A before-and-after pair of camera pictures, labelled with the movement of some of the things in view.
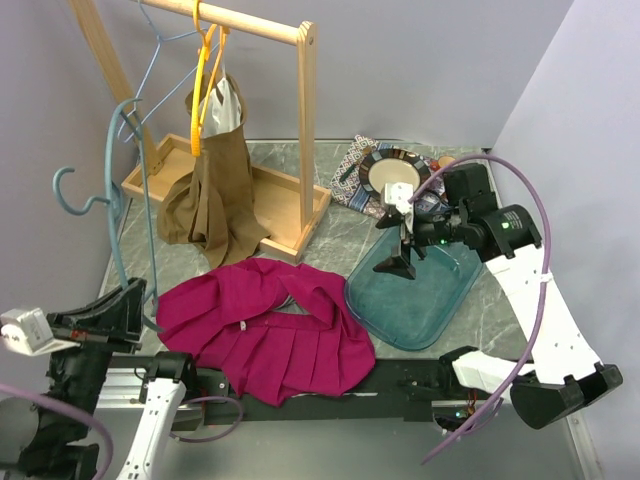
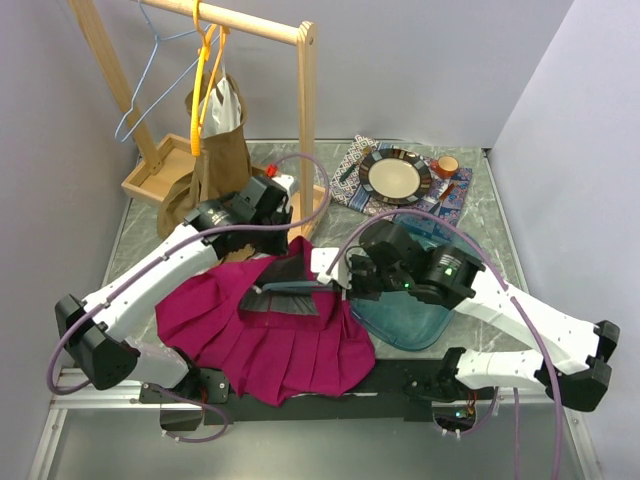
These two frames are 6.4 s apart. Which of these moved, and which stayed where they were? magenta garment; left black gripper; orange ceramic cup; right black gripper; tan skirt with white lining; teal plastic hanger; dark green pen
Moved: magenta garment; right black gripper; left black gripper; teal plastic hanger
Stayed: dark green pen; tan skirt with white lining; orange ceramic cup
